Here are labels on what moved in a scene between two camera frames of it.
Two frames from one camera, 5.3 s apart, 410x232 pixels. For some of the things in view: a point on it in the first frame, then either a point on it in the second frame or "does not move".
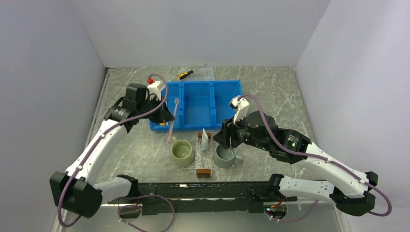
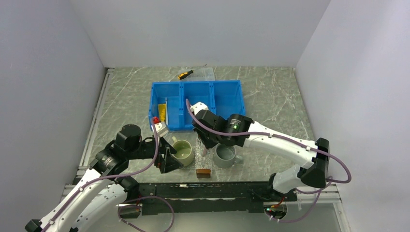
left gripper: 164,115 → 169,162
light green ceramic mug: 182,152 does not move
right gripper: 228,129 → 207,143
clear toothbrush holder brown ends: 203,158 does not move
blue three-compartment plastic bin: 201,105 does not move
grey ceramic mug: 226,158 does not move
